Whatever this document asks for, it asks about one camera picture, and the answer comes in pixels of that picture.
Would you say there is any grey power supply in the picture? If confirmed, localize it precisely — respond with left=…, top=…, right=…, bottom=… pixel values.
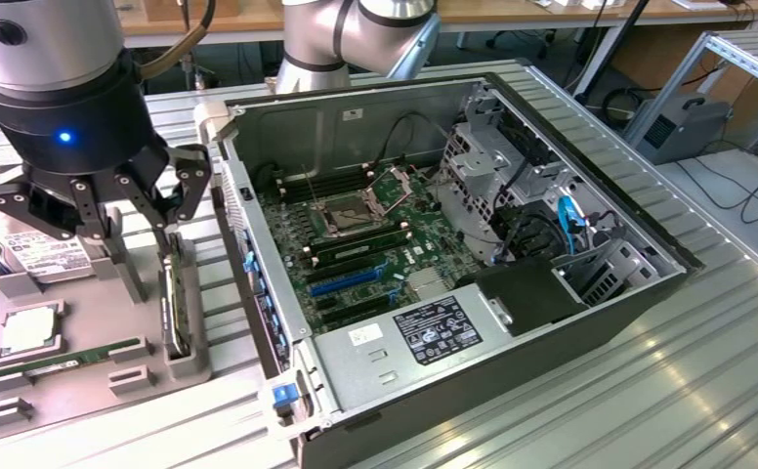
left=313, top=285, right=515, bottom=411

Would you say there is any green motherboard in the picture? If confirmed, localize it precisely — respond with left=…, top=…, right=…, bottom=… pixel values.
left=259, top=163, right=485, bottom=338

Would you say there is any green RAM stick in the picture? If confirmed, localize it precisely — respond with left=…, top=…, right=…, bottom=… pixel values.
left=317, top=236, right=407, bottom=263
left=0, top=340, right=144, bottom=380

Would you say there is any black expansion slot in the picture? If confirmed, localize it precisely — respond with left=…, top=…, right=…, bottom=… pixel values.
left=320, top=295, right=393, bottom=323
left=305, top=258, right=380, bottom=284

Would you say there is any aluminium frame table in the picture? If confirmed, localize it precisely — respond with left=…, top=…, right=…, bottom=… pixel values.
left=643, top=26, right=758, bottom=148

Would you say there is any grey parts rack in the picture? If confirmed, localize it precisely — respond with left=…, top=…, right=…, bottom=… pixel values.
left=0, top=204, right=215, bottom=444

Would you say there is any thin metal locking lever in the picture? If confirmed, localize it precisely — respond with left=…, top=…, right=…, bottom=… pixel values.
left=305, top=164, right=321, bottom=209

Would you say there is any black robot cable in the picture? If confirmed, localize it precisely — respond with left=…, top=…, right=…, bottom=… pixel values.
left=137, top=0, right=219, bottom=92

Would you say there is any silver chipset heatsink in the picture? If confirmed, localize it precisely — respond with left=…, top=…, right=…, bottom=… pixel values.
left=408, top=271, right=452, bottom=299

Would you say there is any green graphics card black cooler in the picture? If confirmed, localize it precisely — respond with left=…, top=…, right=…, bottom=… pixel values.
left=156, top=229, right=197, bottom=361

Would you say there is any silver perforated disk bay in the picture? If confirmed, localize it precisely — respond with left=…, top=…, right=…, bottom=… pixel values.
left=552, top=236, right=684, bottom=307

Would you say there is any wooden desk white frame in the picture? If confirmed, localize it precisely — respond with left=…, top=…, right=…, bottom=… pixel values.
left=121, top=0, right=289, bottom=50
left=437, top=0, right=758, bottom=97

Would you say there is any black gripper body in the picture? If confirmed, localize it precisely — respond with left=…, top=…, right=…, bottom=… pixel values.
left=0, top=48, right=173, bottom=197

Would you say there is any blue expansion slot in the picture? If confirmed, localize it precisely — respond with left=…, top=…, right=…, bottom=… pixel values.
left=311, top=271, right=384, bottom=298

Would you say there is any grey box with handle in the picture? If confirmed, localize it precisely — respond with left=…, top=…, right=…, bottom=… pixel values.
left=623, top=92, right=736, bottom=165

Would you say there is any black open PC case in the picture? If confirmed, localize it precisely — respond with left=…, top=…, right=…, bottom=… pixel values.
left=193, top=70, right=707, bottom=469

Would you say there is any silver socket cover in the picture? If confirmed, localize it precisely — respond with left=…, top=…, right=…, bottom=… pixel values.
left=365, top=165, right=417, bottom=216

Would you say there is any silver drive cage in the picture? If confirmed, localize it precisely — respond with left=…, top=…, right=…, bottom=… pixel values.
left=440, top=119, right=556, bottom=206

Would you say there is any blue wire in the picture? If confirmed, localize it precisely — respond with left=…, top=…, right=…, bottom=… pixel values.
left=555, top=193, right=591, bottom=256

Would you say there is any silver hard disk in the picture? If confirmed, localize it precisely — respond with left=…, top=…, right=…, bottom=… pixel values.
left=0, top=197, right=93, bottom=285

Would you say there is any silver CPU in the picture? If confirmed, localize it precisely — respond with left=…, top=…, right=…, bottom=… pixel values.
left=0, top=308, right=59, bottom=357

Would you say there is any CPU socket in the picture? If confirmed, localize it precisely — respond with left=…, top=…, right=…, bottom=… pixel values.
left=313, top=192, right=387, bottom=235

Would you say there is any blue case latch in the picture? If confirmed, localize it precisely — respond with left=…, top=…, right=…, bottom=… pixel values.
left=271, top=384, right=300, bottom=409

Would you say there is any black plastic shroud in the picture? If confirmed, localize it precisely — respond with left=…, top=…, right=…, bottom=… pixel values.
left=473, top=256, right=589, bottom=338

